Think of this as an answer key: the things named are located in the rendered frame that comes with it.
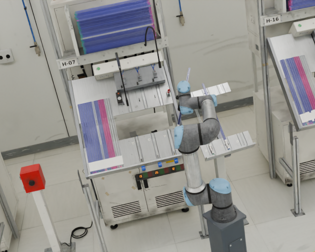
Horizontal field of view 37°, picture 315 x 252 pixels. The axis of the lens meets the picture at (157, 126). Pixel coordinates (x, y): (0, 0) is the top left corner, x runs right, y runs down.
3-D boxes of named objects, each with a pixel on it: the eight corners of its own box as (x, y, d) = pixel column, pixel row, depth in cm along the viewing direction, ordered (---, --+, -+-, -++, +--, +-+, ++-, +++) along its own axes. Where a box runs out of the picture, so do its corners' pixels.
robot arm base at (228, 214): (242, 215, 268) (240, 201, 263) (221, 226, 262) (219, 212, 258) (226, 203, 280) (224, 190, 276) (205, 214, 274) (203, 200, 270)
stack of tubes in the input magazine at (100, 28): (157, 39, 317) (150, -1, 305) (83, 54, 314) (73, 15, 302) (154, 34, 328) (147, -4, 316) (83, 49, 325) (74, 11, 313)
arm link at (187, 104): (199, 110, 271) (196, 92, 272) (180, 113, 272) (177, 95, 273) (199, 113, 278) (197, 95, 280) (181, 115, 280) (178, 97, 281)
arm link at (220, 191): (233, 206, 261) (231, 186, 255) (209, 209, 262) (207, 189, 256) (231, 193, 271) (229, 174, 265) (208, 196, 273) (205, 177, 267)
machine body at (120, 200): (194, 212, 366) (182, 144, 339) (107, 233, 362) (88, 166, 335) (178, 170, 424) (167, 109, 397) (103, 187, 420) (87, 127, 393)
